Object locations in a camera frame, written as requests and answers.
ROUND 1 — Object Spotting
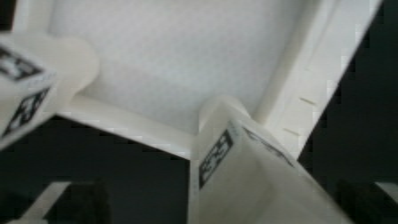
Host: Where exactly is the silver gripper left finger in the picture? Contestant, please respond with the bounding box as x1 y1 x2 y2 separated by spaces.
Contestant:
14 181 110 224

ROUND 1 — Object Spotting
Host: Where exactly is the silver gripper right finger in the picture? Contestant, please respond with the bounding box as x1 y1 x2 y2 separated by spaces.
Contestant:
335 181 398 224

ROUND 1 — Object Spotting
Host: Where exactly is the white desk leg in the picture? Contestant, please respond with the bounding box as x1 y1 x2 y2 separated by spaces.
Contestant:
0 33 99 151
188 96 353 224

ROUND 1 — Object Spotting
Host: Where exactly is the white desk top tray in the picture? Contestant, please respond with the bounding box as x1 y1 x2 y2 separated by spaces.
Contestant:
12 0 383 157

